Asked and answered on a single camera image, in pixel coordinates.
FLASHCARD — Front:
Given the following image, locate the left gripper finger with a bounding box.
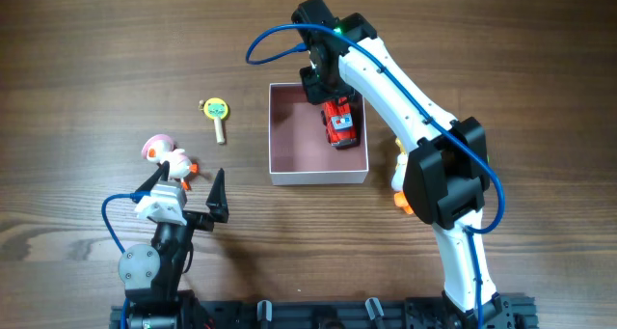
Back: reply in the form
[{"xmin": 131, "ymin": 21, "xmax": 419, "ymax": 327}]
[
  {"xmin": 135, "ymin": 161, "xmax": 170, "ymax": 203},
  {"xmin": 205, "ymin": 168, "xmax": 229, "ymax": 223}
]

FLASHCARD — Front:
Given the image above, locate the red toy fire truck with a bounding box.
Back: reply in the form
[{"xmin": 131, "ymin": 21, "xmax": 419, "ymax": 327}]
[{"xmin": 321, "ymin": 97, "xmax": 359, "ymax": 150}]

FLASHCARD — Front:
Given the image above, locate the pink cardboard box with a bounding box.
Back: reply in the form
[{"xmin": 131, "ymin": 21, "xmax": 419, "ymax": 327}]
[{"xmin": 268, "ymin": 83, "xmax": 369, "ymax": 186}]

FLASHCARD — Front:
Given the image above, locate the white yellow plush duck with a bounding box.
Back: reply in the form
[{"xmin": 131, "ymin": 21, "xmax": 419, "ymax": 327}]
[{"xmin": 390, "ymin": 139, "xmax": 414, "ymax": 215}]

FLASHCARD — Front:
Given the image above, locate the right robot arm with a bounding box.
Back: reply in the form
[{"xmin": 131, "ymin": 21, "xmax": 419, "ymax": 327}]
[{"xmin": 291, "ymin": 0, "xmax": 505, "ymax": 316}]

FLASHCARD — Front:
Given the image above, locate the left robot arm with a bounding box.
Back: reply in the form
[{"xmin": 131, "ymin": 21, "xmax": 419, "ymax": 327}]
[{"xmin": 109, "ymin": 162, "xmax": 229, "ymax": 329}]

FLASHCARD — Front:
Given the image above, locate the pink white duck figurine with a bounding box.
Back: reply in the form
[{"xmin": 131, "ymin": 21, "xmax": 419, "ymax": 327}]
[{"xmin": 141, "ymin": 134, "xmax": 200, "ymax": 191}]

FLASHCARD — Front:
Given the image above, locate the yellow wooden rattle toy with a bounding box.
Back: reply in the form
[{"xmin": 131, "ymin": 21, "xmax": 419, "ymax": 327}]
[{"xmin": 199, "ymin": 97, "xmax": 228, "ymax": 145}]

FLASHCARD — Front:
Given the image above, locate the left blue cable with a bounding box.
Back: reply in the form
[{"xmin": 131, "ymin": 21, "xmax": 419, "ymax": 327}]
[{"xmin": 100, "ymin": 191, "xmax": 151, "ymax": 329}]

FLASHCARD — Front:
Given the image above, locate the blue cable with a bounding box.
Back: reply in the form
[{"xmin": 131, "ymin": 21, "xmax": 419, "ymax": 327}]
[
  {"xmin": 100, "ymin": 191, "xmax": 151, "ymax": 329},
  {"xmin": 244, "ymin": 22, "xmax": 507, "ymax": 329}
]

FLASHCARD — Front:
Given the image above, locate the right blue cable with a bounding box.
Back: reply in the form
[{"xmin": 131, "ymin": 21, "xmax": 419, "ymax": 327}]
[{"xmin": 244, "ymin": 22, "xmax": 507, "ymax": 329}]

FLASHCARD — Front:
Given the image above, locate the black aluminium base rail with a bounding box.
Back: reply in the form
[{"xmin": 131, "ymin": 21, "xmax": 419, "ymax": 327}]
[{"xmin": 109, "ymin": 296, "xmax": 538, "ymax": 329}]

